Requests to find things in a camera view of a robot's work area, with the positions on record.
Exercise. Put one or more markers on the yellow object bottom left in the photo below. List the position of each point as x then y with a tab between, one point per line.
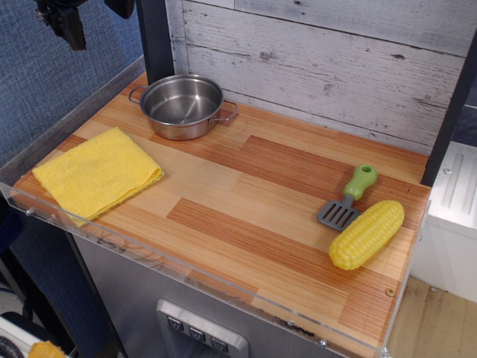
45	350

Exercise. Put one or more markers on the white ribbed sink unit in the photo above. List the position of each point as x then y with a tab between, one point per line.
445	254

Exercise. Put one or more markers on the yellow plastic corn cob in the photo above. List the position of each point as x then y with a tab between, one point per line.
366	235

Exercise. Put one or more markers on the yellow folded cloth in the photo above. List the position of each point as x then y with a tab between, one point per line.
97	175

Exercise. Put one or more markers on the stainless steel pot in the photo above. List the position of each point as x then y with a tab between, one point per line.
181	107

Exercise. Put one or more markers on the green handled grey spatula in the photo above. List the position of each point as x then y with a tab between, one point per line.
340	214

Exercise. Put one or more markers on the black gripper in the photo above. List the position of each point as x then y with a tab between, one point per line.
65	18

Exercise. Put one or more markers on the dark vertical right post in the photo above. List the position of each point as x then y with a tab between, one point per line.
450	121

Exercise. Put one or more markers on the stainless steel cabinet front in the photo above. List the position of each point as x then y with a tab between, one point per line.
130	290

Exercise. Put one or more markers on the silver button control panel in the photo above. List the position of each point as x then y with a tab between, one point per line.
191	335

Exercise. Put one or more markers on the clear acrylic front guard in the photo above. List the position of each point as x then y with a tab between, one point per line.
248	258

